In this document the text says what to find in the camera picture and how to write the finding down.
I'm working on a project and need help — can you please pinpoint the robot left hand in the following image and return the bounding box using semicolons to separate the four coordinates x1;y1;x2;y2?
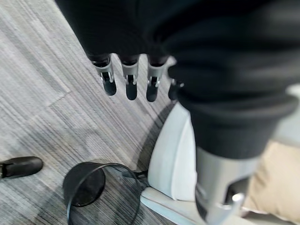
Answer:
54;0;300;223

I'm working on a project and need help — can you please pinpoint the small black trash bin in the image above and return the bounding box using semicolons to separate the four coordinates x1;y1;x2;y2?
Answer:
62;161;142;225

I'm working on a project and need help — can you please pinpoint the beige cushion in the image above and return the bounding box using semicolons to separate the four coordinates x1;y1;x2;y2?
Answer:
243;141;300;220

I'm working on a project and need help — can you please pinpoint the robot dark foot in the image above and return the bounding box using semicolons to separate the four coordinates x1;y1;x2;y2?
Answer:
0;156;44;180

